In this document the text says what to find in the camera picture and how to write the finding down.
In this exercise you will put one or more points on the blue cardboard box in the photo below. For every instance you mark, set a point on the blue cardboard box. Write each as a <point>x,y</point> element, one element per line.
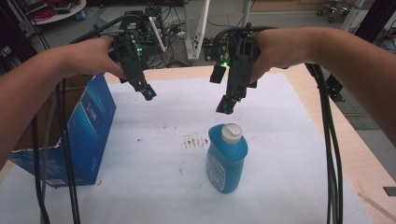
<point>90,130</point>

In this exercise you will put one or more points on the blue detergent bottle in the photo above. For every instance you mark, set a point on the blue detergent bottle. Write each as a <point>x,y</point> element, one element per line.
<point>225,161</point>

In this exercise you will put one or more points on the white desk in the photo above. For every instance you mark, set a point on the white desk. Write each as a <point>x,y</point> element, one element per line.
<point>196,31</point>

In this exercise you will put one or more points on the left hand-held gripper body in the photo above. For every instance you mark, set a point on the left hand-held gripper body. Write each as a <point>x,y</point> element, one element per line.
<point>127,59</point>

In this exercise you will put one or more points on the white foam mat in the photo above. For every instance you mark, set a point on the white foam mat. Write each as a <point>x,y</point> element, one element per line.
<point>274,174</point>

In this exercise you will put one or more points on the round white table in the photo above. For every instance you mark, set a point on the round white table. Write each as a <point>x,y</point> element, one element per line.
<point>59,11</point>

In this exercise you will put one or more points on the grey tape piece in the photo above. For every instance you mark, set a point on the grey tape piece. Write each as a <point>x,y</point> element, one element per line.
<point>390,191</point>

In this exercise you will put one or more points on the person's left hand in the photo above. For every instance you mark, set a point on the person's left hand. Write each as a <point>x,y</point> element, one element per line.
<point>90,56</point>

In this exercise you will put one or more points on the black metal bracket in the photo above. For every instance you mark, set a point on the black metal bracket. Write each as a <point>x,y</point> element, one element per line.
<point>334,88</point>

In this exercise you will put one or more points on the person's right hand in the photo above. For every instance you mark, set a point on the person's right hand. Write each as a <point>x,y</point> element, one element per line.
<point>280,48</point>

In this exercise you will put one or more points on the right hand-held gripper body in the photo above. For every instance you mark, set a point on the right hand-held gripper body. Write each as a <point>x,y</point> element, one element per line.
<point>238,62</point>

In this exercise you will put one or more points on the office chair base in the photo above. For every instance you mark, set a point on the office chair base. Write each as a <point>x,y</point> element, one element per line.
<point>333,9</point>

